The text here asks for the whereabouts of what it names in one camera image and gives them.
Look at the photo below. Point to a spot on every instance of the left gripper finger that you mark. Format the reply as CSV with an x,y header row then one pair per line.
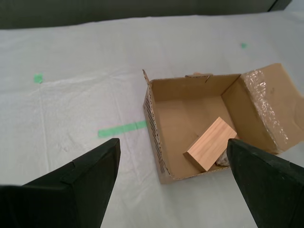
x,y
273,190
59,202

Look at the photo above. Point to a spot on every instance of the speckled beige rock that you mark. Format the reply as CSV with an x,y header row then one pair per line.
x,y
222,160

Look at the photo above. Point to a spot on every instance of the light wooden block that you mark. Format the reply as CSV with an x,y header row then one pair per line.
x,y
211,145

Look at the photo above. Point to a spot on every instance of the brown cardboard box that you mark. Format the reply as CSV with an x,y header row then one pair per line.
x,y
190,111

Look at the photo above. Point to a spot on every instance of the long light green tape strip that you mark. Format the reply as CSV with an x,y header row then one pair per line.
x,y
123,128

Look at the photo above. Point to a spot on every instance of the light green tape marker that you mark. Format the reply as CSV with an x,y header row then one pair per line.
x,y
38,78
243,45

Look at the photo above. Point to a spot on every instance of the white plastic table cover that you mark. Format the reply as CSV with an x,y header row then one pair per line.
x,y
71,59

